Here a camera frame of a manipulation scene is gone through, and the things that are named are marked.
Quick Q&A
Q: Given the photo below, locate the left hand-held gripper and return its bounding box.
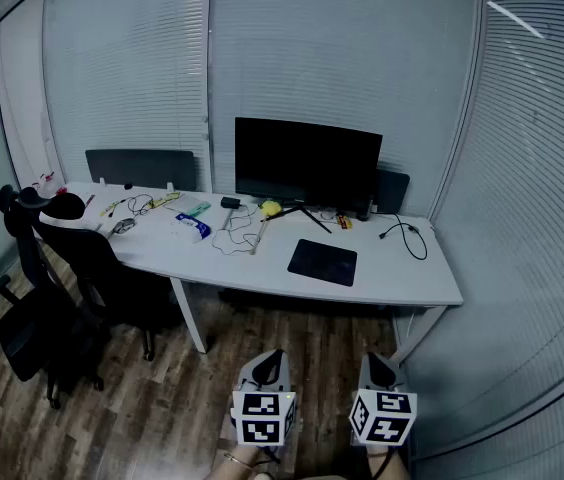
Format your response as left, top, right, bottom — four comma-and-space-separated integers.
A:
230, 348, 297, 448

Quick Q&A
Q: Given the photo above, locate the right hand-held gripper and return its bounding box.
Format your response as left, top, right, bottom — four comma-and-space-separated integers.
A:
349, 351, 419, 448

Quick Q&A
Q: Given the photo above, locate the black mouse pad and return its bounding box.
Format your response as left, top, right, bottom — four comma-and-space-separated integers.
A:
286, 238, 359, 288

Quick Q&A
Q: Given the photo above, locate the person's right forearm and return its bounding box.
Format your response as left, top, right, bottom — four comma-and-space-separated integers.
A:
364, 445, 411, 480

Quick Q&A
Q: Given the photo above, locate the person's left forearm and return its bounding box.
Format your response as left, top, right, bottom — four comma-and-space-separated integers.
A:
206, 445, 273, 480

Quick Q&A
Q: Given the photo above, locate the white desk leg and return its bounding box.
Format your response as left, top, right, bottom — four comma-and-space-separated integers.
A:
391, 305, 448, 364
169, 276, 208, 354

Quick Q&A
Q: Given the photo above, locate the person's beige top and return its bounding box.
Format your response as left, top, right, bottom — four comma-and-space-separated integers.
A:
254, 471, 353, 480

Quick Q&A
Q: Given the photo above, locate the white power strip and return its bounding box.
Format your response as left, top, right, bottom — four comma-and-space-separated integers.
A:
205, 206, 236, 232

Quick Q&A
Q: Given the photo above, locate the wooden stick with yellow head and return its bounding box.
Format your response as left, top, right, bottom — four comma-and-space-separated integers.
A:
249, 198, 283, 256

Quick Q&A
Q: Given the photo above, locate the blue tissue packet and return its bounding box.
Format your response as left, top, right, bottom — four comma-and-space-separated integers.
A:
174, 211, 212, 243

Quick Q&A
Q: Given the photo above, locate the clear case with teal edge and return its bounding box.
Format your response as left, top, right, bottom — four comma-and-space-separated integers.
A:
171, 195, 212, 218

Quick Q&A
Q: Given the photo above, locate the yellow printed packet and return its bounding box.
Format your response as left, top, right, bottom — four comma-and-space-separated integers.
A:
149, 191, 183, 208

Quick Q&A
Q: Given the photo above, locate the black office chair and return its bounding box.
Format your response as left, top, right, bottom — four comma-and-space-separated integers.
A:
0, 183, 183, 412

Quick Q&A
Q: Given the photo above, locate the black computer monitor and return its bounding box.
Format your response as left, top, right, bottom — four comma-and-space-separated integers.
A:
234, 116, 384, 235

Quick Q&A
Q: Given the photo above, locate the small yellow strip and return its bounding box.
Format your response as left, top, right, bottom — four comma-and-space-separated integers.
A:
100, 198, 128, 218

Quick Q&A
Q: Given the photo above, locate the wide dark desk divider panel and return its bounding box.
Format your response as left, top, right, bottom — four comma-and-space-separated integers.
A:
84, 148, 198, 193

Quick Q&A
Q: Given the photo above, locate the clear spray bottle red liquid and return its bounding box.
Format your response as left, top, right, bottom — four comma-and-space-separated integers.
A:
36, 171, 69, 197

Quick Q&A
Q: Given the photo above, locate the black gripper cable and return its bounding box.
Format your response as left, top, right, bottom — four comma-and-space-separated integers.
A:
369, 447, 396, 480
256, 445, 283, 467

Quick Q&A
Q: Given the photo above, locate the thin metal bracelet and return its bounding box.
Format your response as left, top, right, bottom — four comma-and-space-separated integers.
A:
224, 451, 256, 469

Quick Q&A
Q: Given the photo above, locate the thin black adapter cable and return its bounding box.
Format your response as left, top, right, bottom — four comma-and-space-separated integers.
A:
210, 205, 263, 257

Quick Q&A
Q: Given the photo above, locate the thick black cable with plug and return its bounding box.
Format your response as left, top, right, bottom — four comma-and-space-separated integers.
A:
378, 212, 429, 262

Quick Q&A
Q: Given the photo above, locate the black earphone cable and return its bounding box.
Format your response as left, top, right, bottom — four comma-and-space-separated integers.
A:
126, 193, 156, 217

